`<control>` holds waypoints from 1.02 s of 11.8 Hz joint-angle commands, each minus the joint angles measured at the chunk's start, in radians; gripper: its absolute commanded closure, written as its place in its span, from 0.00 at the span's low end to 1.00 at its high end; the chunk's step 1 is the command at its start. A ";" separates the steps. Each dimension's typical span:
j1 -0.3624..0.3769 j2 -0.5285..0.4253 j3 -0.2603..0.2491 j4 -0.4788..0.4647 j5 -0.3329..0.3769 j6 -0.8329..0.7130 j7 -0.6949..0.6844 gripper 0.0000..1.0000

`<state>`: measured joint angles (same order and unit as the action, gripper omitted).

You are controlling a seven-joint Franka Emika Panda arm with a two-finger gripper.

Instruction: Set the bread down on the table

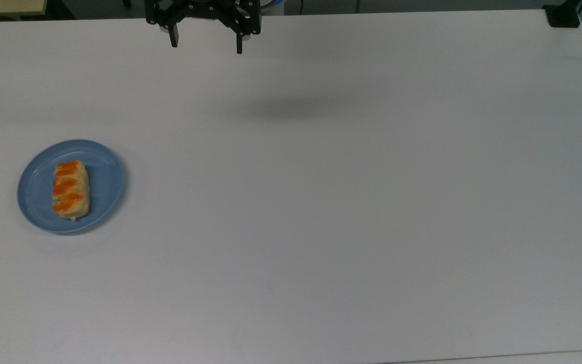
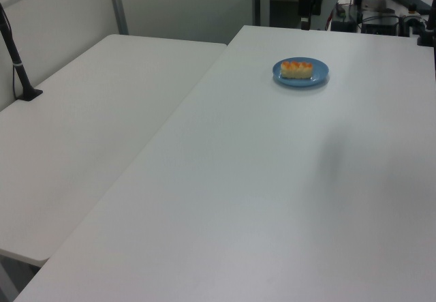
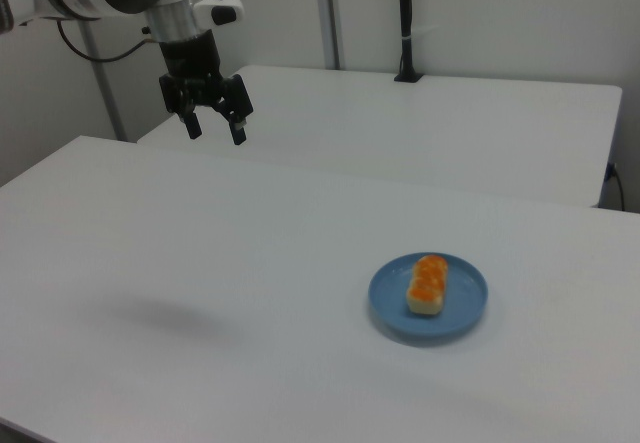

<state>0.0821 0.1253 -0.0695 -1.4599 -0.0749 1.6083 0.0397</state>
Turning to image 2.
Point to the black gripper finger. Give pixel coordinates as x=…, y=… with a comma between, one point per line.
x=304, y=5
x=316, y=3

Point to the toy bread with orange top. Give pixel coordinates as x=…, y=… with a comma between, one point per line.
x=296, y=69

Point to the black electronics box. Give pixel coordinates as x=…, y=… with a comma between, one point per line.
x=379, y=26

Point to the blue round plate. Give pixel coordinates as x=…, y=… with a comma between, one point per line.
x=301, y=81

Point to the black clamp stand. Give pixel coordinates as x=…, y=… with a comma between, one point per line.
x=428, y=26

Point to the grey metal partition post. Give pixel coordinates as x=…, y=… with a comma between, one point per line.
x=117, y=5

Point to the black camera stand pole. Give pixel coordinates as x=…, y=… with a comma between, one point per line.
x=15, y=60

